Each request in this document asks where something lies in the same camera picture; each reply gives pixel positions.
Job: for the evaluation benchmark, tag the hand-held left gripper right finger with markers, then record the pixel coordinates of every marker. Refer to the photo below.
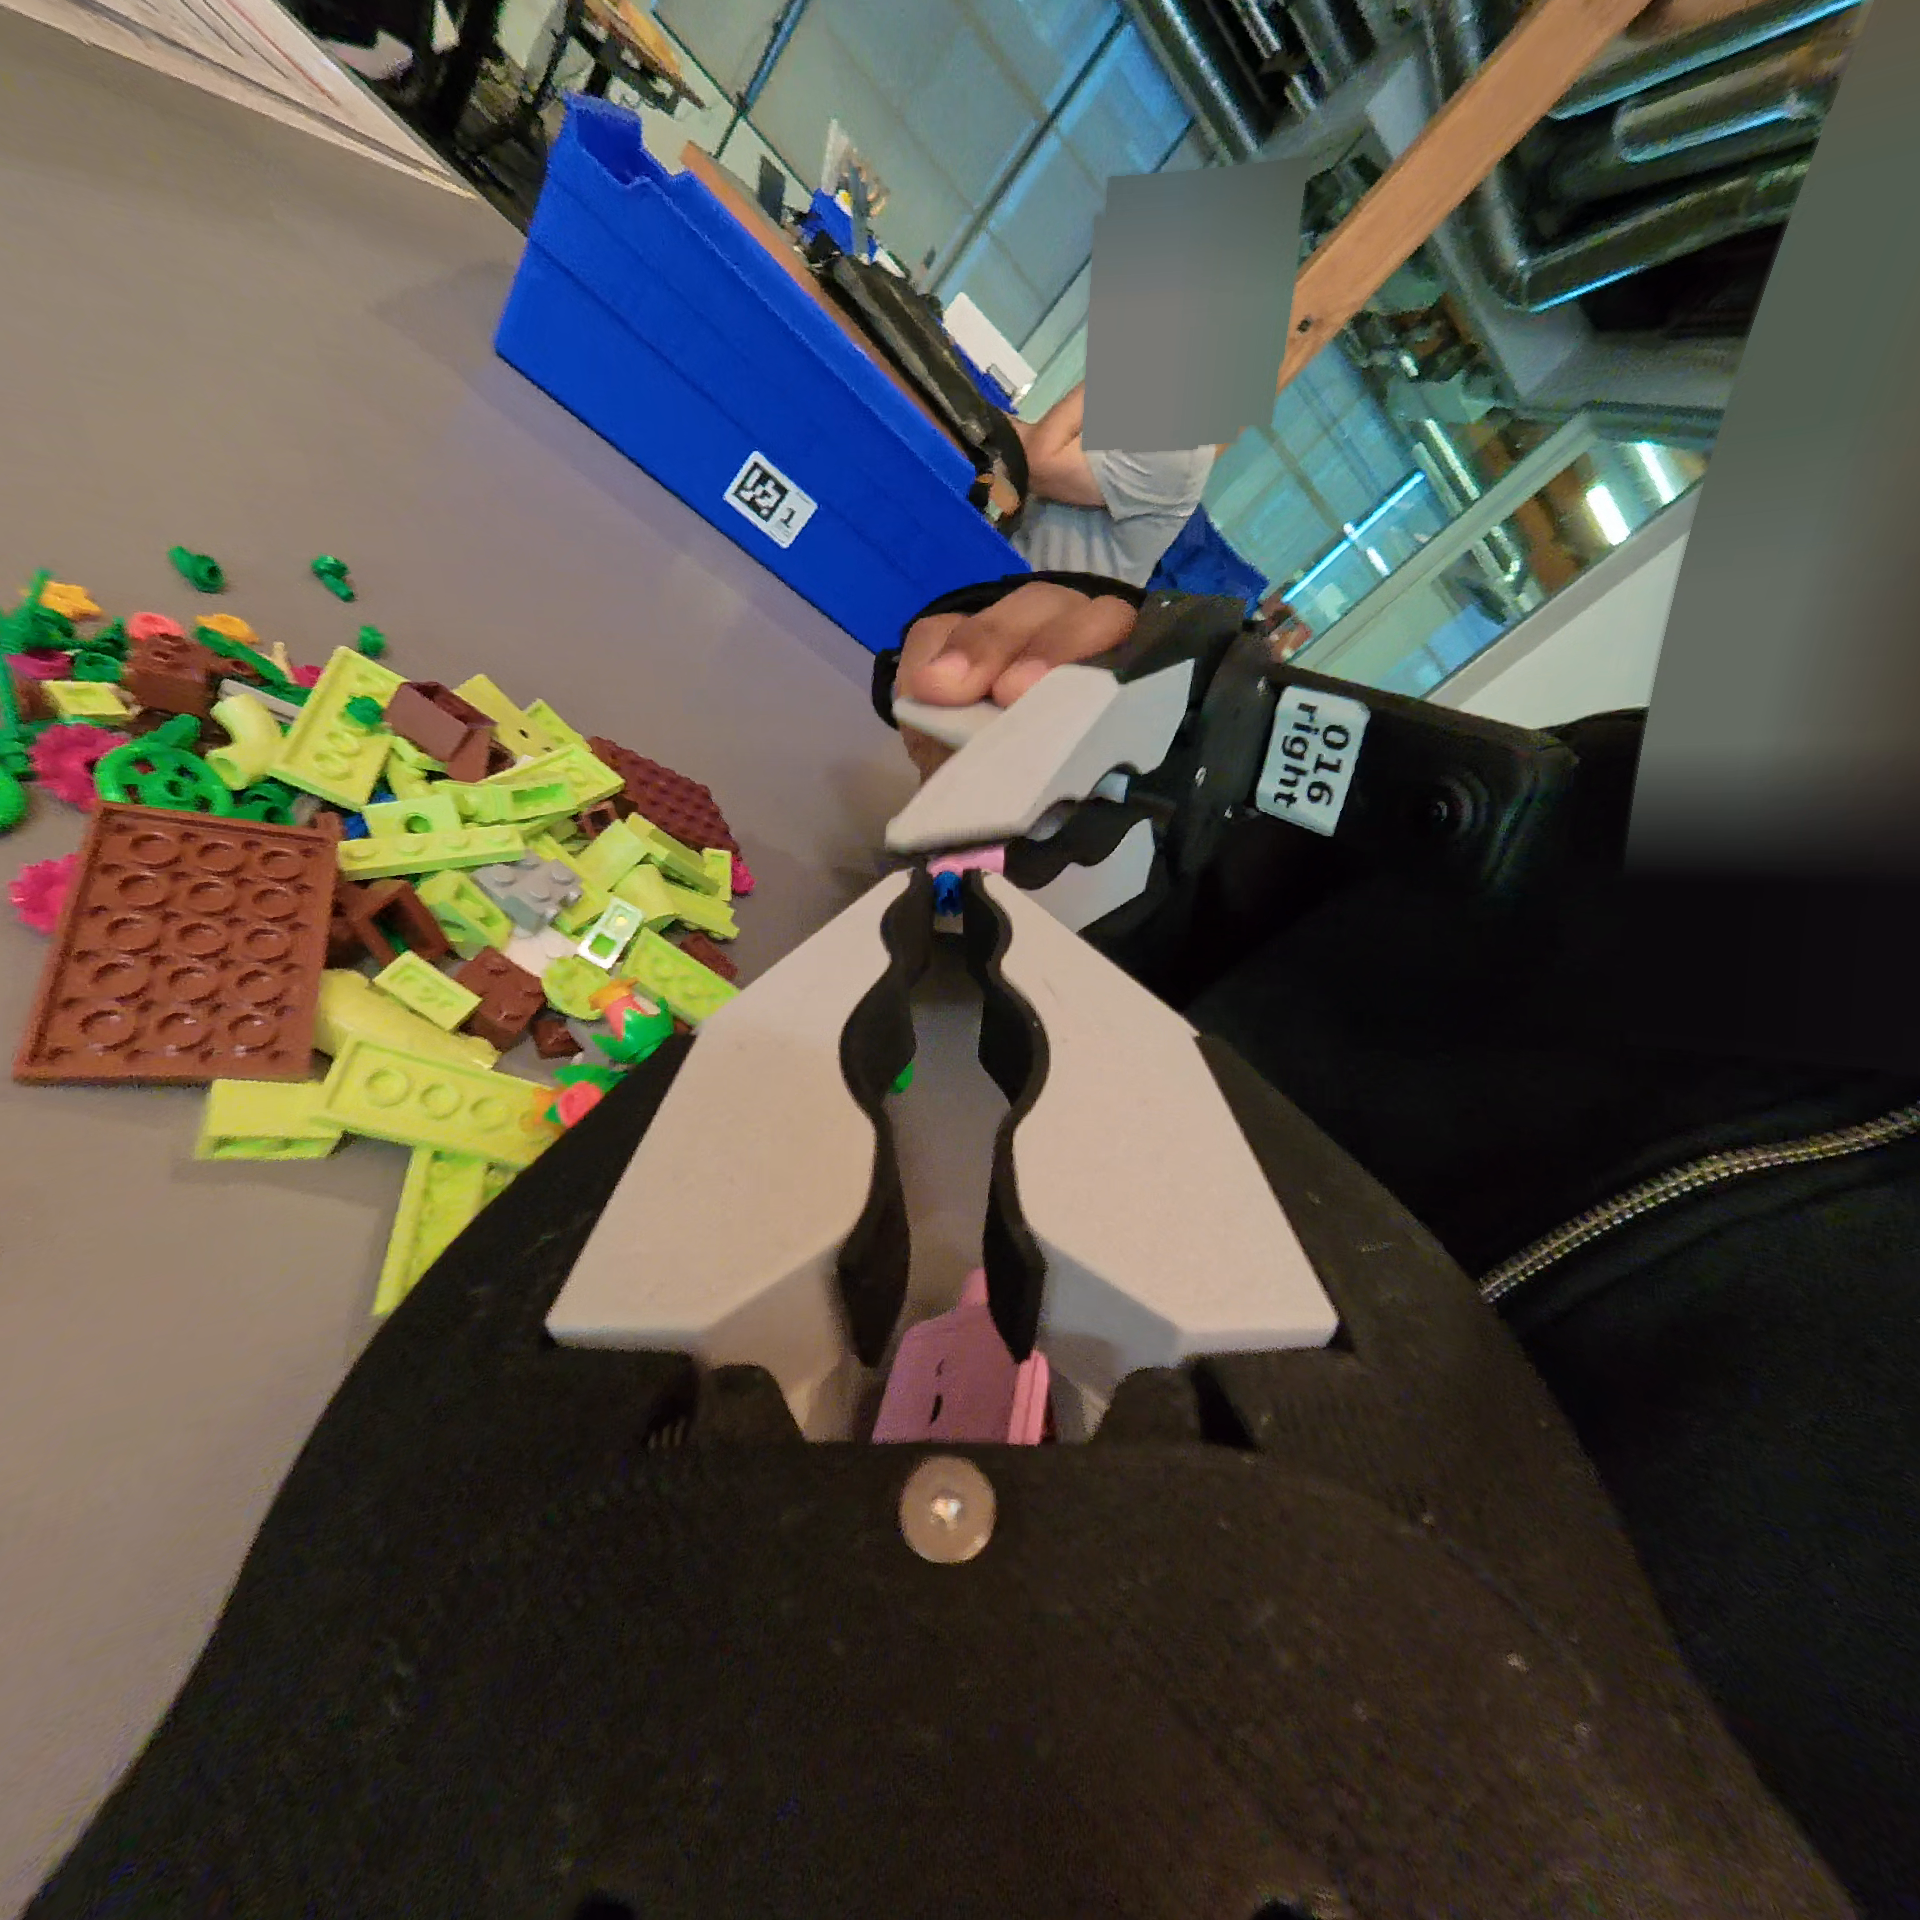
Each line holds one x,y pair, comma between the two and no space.
1172,1200

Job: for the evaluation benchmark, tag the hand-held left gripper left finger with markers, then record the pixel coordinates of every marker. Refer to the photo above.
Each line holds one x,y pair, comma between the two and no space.
704,1200

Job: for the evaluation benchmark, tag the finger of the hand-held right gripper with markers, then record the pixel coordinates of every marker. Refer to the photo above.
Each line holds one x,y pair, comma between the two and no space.
1036,751
1110,869

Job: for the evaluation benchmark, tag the pink tube piece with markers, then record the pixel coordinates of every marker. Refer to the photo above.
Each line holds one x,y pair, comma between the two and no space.
960,860

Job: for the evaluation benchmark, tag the toy flower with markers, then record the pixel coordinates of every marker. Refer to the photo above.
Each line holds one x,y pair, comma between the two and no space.
960,1381

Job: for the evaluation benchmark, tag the pile of toy bricks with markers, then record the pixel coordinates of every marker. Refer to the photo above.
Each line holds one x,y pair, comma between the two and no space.
452,839

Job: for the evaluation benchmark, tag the person's right hand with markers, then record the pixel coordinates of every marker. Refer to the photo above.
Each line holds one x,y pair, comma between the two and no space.
1020,645

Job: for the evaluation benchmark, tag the blue plastic bin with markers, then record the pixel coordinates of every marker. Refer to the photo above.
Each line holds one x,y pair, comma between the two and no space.
720,375

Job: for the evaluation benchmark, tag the wooden beam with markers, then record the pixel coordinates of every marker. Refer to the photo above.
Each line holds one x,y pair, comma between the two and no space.
1424,194

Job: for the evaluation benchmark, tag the silver ventilation ducts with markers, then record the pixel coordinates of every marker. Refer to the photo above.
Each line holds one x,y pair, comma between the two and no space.
1651,149

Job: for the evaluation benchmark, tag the printed paper sheet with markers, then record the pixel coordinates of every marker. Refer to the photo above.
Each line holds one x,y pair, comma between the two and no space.
300,76

